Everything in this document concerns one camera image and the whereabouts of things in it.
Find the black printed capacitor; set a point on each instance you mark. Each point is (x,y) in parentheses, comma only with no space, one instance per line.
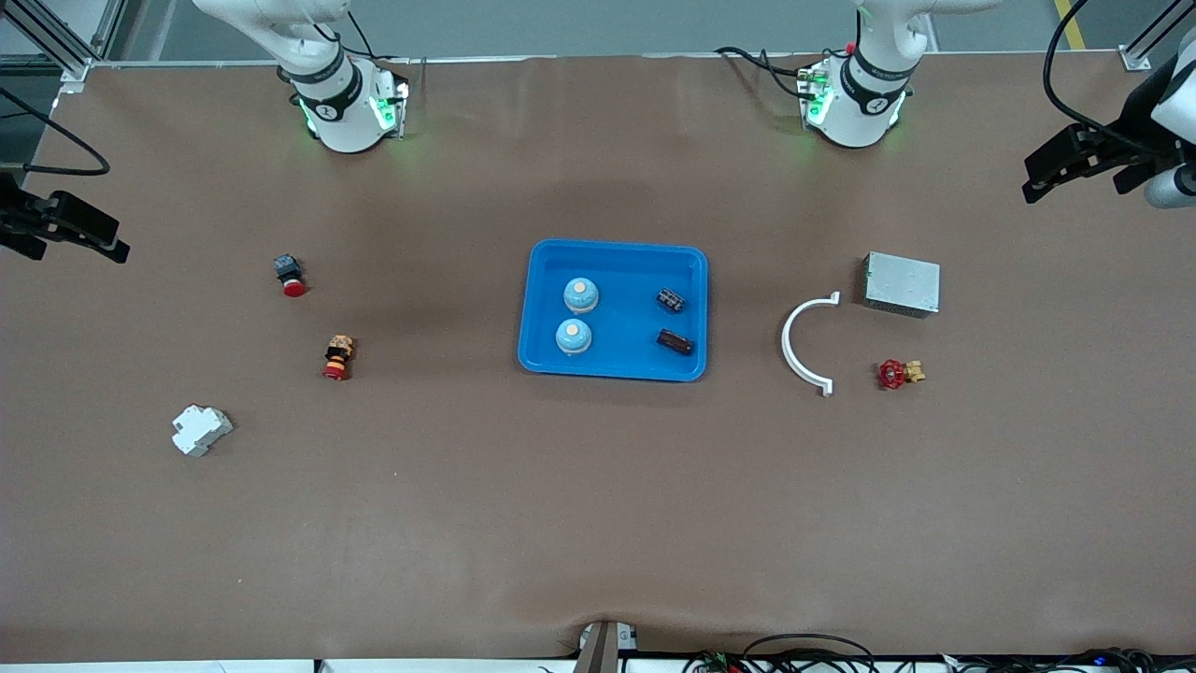
(670,300)

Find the blue plastic tray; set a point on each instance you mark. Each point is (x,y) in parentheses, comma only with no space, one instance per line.
(626,360)

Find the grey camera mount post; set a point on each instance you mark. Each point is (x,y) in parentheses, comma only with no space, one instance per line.
(603,650)

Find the red button black switch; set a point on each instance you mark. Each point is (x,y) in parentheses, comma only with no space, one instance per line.
(290,273)

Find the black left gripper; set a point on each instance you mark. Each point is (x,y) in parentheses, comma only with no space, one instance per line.
(1136,121)

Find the aluminium frame profile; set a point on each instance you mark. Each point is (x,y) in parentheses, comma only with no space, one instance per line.
(1135,58)
(65,56)

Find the red orange push button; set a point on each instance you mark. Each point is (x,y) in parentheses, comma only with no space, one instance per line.
(337,358)

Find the light blue call bell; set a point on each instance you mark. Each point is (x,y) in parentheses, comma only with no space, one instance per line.
(580,294)
(573,336)

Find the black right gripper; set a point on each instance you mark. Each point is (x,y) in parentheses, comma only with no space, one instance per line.
(13,220)

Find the dark brown capacitor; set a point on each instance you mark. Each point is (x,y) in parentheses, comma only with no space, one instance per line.
(675,342)

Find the white curved pipe clamp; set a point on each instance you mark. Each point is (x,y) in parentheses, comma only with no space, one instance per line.
(788,341)

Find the white circuit breaker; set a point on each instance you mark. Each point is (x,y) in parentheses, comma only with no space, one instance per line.
(199,430)

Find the grey metal box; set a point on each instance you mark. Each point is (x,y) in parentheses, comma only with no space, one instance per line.
(902,283)

